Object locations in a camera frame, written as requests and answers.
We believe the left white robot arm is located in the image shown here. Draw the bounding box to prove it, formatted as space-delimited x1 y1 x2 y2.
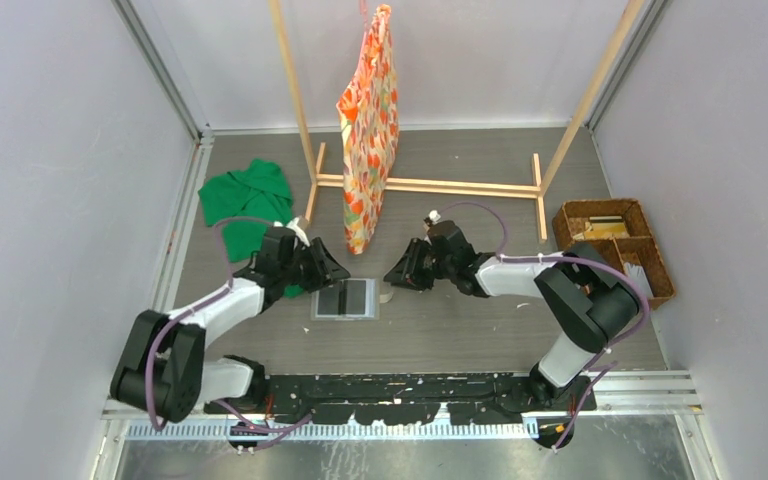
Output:
109 225 350 428

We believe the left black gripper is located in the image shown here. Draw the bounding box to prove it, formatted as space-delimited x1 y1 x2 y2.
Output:
280 238 348 294

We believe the brown wicker basket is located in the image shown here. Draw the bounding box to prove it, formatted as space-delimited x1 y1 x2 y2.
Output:
552 198 676 309

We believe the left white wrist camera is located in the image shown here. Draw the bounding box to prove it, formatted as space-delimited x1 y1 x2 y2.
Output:
285 216 310 246

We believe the wooden hanging rack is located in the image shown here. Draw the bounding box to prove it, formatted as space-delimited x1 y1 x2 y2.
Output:
268 0 645 243

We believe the orange patterned hanging cloth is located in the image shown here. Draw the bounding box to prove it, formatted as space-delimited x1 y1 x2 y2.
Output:
336 4 400 255

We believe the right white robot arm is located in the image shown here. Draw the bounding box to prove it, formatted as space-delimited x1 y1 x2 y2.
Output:
384 220 650 411

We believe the grey card holder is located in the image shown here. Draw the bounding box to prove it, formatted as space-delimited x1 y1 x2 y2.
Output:
311 278 393 321

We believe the white paper in basket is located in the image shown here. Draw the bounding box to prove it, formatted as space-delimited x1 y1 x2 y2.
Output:
623 261 654 298

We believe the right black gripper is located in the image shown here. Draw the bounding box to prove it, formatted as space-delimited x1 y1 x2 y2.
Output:
384 239 455 292

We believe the green cloth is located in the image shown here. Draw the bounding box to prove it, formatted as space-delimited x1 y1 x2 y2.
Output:
198 158 295 276

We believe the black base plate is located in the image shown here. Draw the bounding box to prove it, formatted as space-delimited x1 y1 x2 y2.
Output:
227 372 591 426

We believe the gold card in basket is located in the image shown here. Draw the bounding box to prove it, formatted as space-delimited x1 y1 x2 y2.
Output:
572 216 630 240

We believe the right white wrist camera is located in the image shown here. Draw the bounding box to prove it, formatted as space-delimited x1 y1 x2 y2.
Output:
423 210 441 229

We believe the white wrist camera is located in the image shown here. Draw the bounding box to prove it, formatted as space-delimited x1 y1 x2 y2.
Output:
285 216 310 246
423 210 441 229

